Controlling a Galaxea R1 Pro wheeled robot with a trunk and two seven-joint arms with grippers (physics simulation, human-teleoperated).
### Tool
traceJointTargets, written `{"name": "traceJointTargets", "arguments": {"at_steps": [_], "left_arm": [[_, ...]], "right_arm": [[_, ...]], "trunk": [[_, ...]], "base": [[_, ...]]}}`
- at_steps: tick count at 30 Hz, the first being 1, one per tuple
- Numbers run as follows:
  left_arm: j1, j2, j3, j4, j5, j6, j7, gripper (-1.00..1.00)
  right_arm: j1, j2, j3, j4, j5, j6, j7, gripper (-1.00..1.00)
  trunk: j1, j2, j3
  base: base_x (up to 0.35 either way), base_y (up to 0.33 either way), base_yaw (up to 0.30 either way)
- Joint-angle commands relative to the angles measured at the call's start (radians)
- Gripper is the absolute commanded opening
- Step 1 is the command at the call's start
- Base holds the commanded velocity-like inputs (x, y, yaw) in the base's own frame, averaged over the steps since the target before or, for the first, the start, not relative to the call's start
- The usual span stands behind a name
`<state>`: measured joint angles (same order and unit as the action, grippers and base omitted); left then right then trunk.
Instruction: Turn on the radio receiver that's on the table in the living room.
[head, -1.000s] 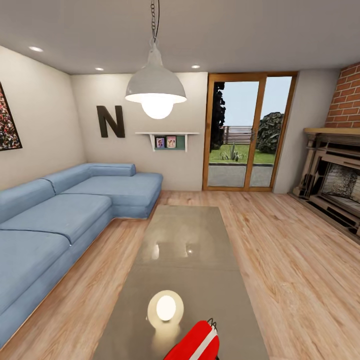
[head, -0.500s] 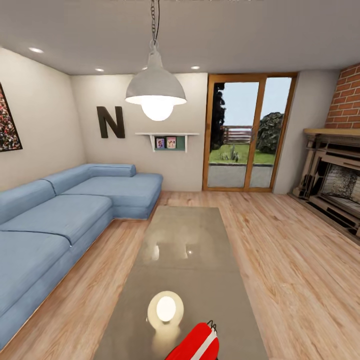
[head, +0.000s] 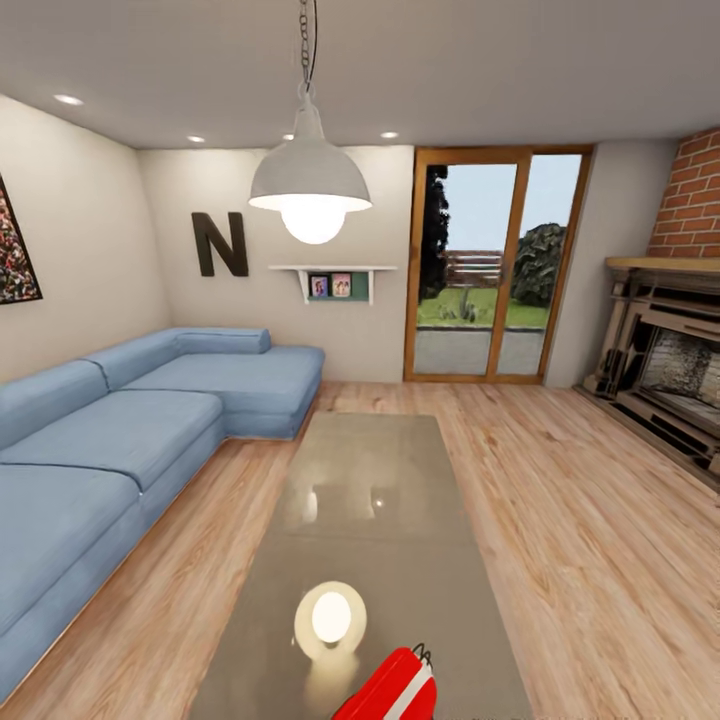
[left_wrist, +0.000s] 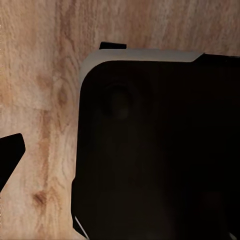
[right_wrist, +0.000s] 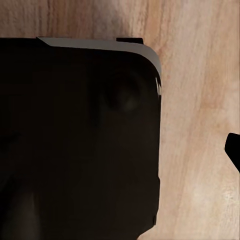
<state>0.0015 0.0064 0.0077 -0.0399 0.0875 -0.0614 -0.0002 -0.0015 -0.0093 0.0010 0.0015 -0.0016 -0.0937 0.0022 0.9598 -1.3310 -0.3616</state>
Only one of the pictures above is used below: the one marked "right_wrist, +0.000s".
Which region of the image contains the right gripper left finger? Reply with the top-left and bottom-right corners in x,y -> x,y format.
0,133 -> 26,192

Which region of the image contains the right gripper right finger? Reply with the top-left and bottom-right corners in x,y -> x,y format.
224,132 -> 240,172

